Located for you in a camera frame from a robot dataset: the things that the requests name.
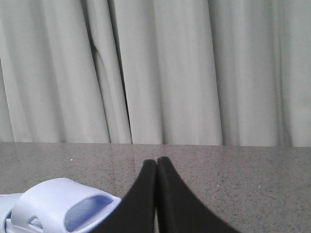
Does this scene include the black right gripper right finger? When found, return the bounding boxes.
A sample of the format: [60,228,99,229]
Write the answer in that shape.
[156,157,237,233]

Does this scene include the light blue slipper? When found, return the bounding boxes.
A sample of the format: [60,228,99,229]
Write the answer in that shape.
[0,178,121,233]

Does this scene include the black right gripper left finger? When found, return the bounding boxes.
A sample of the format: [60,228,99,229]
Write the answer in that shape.
[93,160,156,233]

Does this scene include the pale green pleated curtain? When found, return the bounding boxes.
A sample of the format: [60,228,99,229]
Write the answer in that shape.
[0,0,311,147]

